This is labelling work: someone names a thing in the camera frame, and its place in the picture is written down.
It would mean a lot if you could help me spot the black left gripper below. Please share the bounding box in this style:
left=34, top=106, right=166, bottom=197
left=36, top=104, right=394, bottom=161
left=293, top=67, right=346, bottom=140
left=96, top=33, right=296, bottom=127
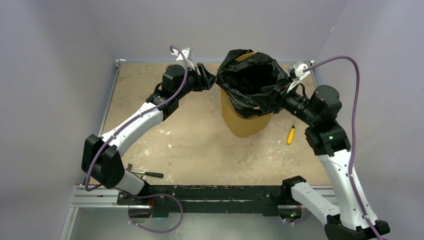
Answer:
left=175, top=63, right=217, bottom=100

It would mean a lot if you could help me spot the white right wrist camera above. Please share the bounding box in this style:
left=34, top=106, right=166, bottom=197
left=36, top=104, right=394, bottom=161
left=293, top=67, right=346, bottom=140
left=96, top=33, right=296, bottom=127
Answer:
left=287, top=61, right=311, bottom=92

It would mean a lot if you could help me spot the yellow handled screwdriver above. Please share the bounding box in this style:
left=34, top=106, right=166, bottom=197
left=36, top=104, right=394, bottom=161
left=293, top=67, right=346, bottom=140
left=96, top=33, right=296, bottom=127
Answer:
left=286, top=119, right=297, bottom=145

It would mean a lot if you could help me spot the aluminium frame rail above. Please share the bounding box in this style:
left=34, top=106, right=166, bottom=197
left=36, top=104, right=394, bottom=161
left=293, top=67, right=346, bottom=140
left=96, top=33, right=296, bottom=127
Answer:
left=70, top=185, right=119, bottom=208

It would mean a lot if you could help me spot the black handled hammer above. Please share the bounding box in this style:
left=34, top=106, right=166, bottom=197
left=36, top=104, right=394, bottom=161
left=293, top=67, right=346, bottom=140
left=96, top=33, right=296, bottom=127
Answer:
left=126, top=163, right=164, bottom=179

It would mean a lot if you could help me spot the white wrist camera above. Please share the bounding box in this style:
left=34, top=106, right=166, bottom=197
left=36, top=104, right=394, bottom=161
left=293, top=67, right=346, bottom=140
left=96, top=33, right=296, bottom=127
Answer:
left=287, top=61, right=311, bottom=92
left=172, top=47, right=196, bottom=70

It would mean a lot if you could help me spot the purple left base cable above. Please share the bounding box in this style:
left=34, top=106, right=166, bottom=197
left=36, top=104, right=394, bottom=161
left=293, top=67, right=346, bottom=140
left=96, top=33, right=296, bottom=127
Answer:
left=127, top=194, right=184, bottom=234

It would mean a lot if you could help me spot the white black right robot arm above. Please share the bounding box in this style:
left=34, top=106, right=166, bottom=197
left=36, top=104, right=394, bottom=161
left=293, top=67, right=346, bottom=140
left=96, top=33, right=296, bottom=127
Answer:
left=257, top=84, right=390, bottom=240

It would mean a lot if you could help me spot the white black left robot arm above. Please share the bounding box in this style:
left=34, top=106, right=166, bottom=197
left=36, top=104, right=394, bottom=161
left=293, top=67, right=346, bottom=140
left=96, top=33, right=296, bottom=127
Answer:
left=81, top=63, right=217, bottom=205

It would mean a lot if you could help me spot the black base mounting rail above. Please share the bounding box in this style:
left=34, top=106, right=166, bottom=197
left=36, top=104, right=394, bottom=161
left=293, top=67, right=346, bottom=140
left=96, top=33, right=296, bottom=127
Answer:
left=116, top=184, right=314, bottom=220

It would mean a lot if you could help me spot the black plastic trash bag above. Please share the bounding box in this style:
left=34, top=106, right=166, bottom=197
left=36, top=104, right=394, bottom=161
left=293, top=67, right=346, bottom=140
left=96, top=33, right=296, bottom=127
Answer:
left=216, top=49, right=292, bottom=118

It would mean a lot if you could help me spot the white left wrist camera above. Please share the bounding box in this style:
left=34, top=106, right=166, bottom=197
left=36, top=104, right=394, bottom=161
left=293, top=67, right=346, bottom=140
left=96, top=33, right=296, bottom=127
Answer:
left=172, top=47, right=196, bottom=70

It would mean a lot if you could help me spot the yellow plastic trash bin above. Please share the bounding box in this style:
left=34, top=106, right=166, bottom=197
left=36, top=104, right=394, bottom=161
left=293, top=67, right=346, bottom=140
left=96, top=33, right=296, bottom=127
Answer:
left=219, top=51, right=275, bottom=139

